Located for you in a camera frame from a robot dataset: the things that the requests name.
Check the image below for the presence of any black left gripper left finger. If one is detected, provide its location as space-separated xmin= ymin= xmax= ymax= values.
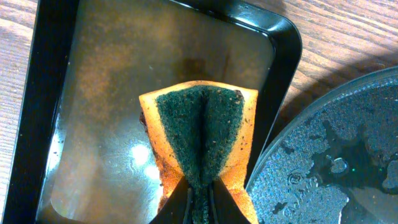
xmin=150 ymin=177 xmax=193 ymax=224

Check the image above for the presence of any yellow green scrub sponge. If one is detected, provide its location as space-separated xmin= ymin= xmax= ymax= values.
xmin=139 ymin=80 xmax=258 ymax=223

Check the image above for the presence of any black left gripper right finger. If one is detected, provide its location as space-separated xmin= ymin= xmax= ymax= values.
xmin=208 ymin=179 xmax=250 ymax=224

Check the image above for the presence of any black rectangular water tray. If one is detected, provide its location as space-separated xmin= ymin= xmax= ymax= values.
xmin=2 ymin=1 xmax=302 ymax=223

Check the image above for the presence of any black round tray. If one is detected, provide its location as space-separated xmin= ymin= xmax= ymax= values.
xmin=247 ymin=67 xmax=397 ymax=223

